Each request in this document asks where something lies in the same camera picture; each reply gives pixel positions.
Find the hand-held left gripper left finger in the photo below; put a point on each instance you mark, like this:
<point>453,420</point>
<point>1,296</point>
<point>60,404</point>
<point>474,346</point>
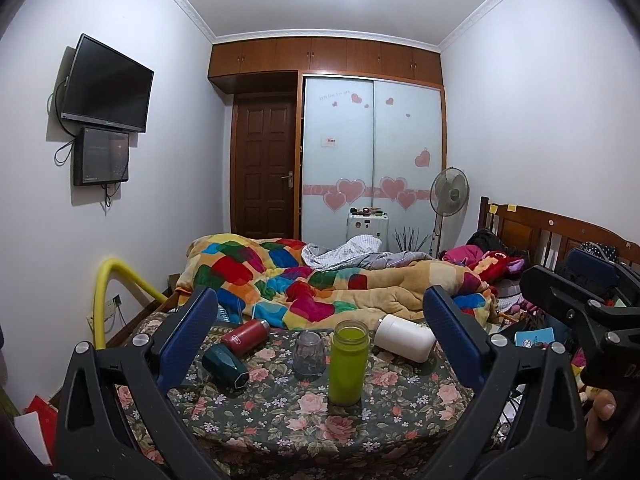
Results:
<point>185,340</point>

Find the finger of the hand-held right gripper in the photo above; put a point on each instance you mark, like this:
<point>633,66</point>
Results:
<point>555,292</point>
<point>592,267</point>

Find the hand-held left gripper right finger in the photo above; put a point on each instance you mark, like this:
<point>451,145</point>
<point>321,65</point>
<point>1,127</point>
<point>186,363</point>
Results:
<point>457,340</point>

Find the dark green cup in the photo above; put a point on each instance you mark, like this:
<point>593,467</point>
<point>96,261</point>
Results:
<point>226,367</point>

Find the clear glass cup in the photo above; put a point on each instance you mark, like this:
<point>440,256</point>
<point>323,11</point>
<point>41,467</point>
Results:
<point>308,355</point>

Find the person's right hand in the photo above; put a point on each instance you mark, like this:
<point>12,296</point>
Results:
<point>599,420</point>

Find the polka dot bag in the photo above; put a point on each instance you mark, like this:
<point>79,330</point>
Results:
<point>600,250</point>

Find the blue book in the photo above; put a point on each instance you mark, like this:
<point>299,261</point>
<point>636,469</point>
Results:
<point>535,337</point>

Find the white thermos bottle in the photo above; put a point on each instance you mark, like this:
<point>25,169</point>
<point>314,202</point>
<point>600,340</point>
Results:
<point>405,338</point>

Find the red bottle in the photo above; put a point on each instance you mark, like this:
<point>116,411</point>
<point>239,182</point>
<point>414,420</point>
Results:
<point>244,336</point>

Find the red plush toy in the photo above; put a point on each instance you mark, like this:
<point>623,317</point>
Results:
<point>497,262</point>

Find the wooden headboard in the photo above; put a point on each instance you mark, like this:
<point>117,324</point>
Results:
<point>530,230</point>

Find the pink clothing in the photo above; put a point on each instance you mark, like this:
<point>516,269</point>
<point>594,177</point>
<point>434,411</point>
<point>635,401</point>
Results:
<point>462,254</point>

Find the black bag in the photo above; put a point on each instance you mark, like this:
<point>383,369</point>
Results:
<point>485,240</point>

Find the yellow foam tube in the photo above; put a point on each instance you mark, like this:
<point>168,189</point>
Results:
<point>107,285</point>

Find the black twig decoration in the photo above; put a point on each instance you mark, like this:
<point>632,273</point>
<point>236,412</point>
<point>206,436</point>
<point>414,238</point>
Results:
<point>412,241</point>

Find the green bottle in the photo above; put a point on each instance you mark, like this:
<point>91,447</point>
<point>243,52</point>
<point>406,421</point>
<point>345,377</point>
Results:
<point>347,370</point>

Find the colourful patchwork blanket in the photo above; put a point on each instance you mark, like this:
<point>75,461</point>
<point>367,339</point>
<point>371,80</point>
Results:
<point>300,285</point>

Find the grey striped sheet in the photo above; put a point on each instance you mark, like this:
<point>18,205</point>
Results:
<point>350,252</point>

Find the small white appliance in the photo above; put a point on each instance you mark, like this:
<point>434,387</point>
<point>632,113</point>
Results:
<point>367,230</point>

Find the standing fan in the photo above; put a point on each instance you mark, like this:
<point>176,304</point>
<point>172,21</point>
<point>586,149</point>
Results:
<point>450,192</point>

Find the red paper box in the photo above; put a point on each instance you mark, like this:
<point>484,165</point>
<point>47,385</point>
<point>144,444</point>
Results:
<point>42,420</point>

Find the brown wooden door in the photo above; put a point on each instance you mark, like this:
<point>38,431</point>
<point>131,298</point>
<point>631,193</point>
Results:
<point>265,160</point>

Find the wardrobe with heart stickers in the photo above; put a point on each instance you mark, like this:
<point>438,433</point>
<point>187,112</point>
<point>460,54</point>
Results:
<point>372,145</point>

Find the wooden overhead cabinets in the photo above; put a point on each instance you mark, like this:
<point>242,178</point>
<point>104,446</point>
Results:
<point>325,55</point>

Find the wall socket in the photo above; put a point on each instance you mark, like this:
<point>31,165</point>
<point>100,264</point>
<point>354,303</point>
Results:
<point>116,301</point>

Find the small black wall monitor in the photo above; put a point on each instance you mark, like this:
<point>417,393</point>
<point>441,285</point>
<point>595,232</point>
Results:
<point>102,156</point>

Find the black wall television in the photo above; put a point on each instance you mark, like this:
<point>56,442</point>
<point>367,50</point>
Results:
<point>107,85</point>

